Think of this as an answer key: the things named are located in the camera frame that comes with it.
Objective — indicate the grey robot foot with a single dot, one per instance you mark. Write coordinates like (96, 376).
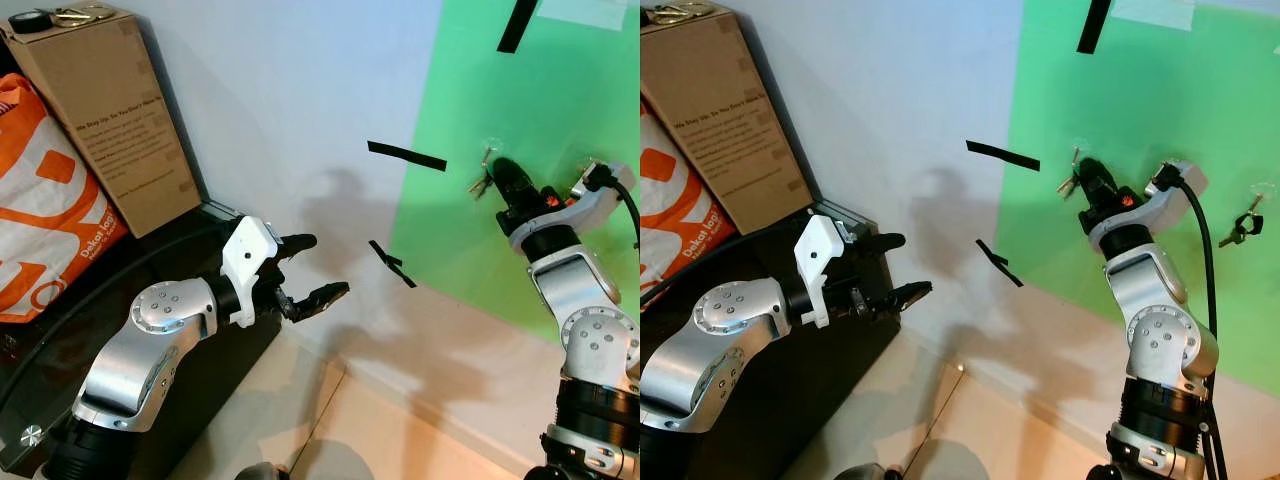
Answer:
(870, 472)
(262, 472)

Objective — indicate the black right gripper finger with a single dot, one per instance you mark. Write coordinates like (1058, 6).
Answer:
(1096, 182)
(512, 180)

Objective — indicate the green wall sheet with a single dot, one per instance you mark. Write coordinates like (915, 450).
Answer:
(1060, 240)
(470, 250)

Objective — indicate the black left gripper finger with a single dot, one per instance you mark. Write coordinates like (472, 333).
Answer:
(298, 244)
(880, 243)
(320, 298)
(900, 298)

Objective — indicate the orange white shopping bag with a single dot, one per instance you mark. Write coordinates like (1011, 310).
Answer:
(50, 210)
(675, 210)

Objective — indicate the white tape piece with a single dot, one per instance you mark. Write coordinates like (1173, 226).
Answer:
(1152, 12)
(580, 12)

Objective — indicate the clear wall hook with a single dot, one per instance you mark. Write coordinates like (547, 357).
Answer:
(1081, 150)
(491, 148)
(1256, 192)

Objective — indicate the black tape strip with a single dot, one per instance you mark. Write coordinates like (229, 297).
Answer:
(406, 156)
(517, 25)
(392, 264)
(1094, 25)
(1000, 263)
(1002, 156)

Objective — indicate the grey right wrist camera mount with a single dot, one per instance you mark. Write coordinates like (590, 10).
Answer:
(590, 208)
(1165, 205)

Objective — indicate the brown cardboard box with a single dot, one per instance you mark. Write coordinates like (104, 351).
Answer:
(110, 120)
(730, 120)

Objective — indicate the black round object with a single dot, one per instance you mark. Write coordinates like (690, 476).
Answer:
(30, 21)

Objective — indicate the black glass table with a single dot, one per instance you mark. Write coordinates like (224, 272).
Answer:
(850, 400)
(60, 350)

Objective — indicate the keys with black fob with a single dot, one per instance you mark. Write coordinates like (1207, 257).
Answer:
(1243, 225)

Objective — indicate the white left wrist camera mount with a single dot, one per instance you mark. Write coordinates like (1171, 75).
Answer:
(248, 260)
(818, 260)

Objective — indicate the silver key bunch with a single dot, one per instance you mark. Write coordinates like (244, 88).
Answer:
(482, 182)
(1070, 182)

